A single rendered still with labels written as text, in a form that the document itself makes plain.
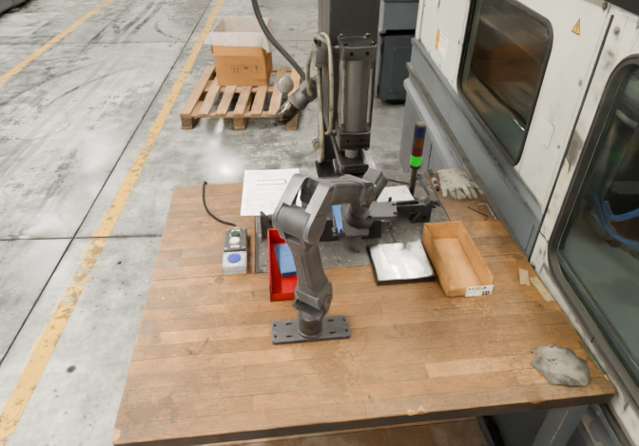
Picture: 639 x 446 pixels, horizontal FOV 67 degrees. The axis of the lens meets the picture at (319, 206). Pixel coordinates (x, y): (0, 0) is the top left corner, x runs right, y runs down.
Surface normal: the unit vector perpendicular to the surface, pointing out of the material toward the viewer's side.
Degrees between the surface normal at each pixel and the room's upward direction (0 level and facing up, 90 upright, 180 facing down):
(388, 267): 0
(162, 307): 0
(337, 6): 90
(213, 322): 0
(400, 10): 90
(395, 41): 90
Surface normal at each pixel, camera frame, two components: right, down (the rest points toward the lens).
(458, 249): 0.00, -0.81
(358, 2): 0.11, 0.58
